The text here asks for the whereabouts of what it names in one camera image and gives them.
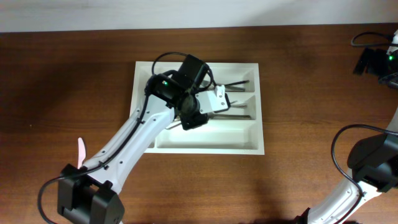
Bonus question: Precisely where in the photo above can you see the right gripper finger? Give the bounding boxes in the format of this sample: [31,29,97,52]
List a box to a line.
[366,49,388,77]
[353,48,374,75]

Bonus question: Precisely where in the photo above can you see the metal tablespoon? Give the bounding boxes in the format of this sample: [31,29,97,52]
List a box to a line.
[231,101,248,108]
[208,114,251,120]

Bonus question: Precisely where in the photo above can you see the metal fork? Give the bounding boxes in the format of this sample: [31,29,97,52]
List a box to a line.
[224,80,249,86]
[225,86,245,92]

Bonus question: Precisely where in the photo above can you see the white plastic knife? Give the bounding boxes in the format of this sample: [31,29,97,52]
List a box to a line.
[77,138,86,169]

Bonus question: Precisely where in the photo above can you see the metal tweezers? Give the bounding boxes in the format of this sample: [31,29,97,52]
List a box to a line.
[166,121,181,130]

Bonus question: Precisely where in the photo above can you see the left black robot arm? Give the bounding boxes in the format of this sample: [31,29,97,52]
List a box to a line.
[57,55,231,224]

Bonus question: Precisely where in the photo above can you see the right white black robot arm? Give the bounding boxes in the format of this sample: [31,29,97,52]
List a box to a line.
[294,44,397,224]

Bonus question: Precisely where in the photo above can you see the white plastic cutlery tray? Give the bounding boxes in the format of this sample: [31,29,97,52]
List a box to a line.
[146,63,264,155]

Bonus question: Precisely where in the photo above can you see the right black camera cable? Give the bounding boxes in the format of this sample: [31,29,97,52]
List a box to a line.
[330,32,398,223]

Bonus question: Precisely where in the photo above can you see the black camera cable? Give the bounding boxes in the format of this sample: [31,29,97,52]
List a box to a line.
[37,51,216,224]
[330,32,398,223]

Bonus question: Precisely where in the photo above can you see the left black camera cable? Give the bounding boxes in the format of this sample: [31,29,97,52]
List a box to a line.
[37,51,216,224]

